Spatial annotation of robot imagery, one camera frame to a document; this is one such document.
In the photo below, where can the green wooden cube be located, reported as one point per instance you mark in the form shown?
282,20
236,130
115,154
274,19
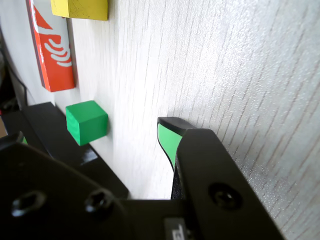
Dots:
87,125

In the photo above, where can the yellow wooden block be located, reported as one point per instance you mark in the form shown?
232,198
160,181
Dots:
80,8

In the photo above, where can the red and white matchbox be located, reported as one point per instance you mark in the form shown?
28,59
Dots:
53,50

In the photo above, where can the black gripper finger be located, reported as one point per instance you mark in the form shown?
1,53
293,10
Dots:
37,187
212,180

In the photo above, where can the black open box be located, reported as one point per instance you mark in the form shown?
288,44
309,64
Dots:
100,171

